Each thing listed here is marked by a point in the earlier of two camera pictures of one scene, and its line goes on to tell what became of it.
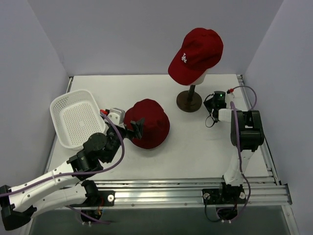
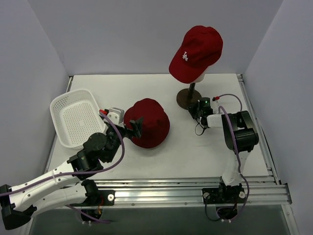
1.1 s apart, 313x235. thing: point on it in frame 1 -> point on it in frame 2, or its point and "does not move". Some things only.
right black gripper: [212, 105] -> [194, 110]
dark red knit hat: [157, 124] does not move
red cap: [202, 49] does not move
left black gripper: [136, 128] does not move
